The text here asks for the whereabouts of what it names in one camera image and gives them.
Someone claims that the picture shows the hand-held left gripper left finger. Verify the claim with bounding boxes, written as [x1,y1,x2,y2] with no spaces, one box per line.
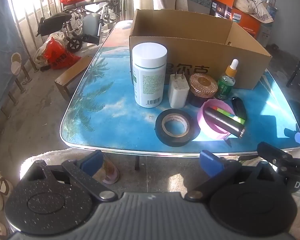
[27,150,118,202]

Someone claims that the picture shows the wide orange appliance box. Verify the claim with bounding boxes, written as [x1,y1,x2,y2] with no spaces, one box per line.
[230,7,268,40]

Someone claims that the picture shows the green marker pen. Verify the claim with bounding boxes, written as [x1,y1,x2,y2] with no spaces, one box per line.
[212,107,246,125]

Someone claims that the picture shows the wooden stool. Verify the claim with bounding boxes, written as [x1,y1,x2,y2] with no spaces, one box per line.
[54,56,94,102]

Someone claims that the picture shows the green dropper bottle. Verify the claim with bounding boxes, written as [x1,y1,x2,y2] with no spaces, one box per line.
[214,58,239,101]

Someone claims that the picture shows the dark jar with gold lid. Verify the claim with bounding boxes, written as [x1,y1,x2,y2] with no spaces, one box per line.
[187,72,218,108]

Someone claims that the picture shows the white charger plug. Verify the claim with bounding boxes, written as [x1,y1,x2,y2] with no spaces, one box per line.
[168,73,190,108]

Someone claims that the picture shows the metal railing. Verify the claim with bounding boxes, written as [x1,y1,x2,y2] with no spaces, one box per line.
[0,0,65,73]

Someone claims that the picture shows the folded wheelchair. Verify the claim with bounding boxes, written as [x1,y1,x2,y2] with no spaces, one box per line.
[36,0,130,53]

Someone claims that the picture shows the small black glossy case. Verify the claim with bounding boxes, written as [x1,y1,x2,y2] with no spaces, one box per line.
[230,96,248,120]

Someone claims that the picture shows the brown cardboard box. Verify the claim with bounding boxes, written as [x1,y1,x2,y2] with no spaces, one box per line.
[129,9,272,90]

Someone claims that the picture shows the printed cup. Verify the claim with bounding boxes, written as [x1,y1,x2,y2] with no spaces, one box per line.
[97,152,120,184]

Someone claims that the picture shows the printed blanket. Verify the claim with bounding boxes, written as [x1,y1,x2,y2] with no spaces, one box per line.
[0,0,30,135]

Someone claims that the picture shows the white plastic pill bottle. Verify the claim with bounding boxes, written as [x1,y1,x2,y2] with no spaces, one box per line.
[131,42,168,108]

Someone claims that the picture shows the black rod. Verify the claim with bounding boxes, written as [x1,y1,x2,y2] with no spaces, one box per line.
[286,61,300,88]

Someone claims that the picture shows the black electrical tape roll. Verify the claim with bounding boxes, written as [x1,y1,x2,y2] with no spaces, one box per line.
[155,109,199,147]

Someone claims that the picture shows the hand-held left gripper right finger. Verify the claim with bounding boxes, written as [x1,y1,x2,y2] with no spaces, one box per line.
[185,150,283,202]

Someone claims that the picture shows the black cylindrical tube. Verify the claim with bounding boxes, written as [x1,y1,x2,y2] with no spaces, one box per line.
[205,106,245,138]

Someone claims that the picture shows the pink tape roll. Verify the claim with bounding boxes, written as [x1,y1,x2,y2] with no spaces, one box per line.
[197,99,237,140]

